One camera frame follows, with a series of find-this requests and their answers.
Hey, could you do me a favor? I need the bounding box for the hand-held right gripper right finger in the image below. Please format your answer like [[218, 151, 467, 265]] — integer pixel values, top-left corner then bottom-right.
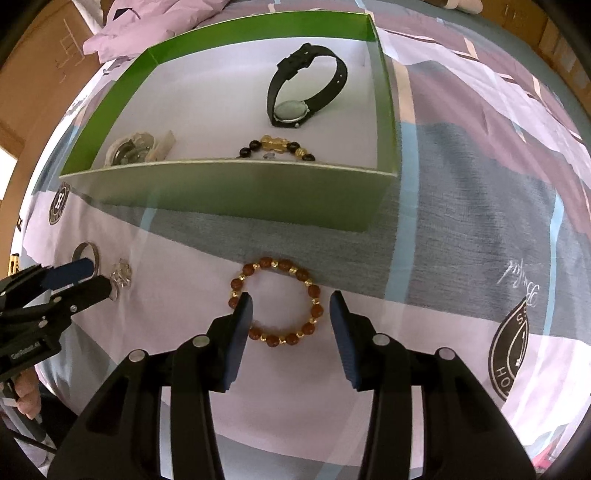
[[329, 291, 536, 480]]

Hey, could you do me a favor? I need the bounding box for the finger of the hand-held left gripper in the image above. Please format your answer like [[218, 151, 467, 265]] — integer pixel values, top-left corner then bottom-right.
[[0, 257, 96, 302], [0, 276, 113, 334]]

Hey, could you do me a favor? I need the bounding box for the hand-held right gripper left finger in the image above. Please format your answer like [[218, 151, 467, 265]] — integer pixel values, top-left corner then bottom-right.
[[48, 292, 254, 480]]

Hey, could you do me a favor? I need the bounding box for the silver bangle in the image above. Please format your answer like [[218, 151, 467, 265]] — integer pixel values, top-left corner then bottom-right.
[[72, 242, 101, 274]]

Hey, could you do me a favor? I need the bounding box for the brown bead bracelet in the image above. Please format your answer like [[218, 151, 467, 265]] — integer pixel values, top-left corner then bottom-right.
[[228, 257, 323, 348]]

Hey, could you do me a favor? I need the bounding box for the white strap watch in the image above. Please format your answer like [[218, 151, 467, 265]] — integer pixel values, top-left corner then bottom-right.
[[105, 130, 177, 167]]

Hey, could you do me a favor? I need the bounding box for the green cardboard box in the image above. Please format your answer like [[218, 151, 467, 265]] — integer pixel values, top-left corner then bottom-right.
[[59, 11, 400, 234]]

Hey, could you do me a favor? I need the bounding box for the black and gold bead bracelet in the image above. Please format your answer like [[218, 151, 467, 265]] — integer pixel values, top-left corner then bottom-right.
[[237, 133, 317, 162]]

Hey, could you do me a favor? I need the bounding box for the black strap watch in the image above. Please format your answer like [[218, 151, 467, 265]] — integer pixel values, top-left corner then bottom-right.
[[267, 43, 349, 129]]

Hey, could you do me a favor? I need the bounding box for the person's left hand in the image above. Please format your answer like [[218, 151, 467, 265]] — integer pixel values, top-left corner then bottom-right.
[[16, 369, 43, 417]]

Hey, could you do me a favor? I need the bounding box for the wooden bed end panel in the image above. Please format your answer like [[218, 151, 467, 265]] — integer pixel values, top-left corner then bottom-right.
[[0, 0, 117, 206]]

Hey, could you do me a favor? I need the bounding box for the pink quilt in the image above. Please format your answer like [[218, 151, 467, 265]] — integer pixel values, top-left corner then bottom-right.
[[83, 0, 274, 64]]

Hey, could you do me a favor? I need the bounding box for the striped plush toy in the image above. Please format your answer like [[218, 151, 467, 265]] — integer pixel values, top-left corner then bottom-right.
[[424, 0, 484, 13]]

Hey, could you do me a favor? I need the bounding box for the wooden bed side rail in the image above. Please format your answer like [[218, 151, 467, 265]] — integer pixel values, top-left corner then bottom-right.
[[480, 0, 591, 118]]

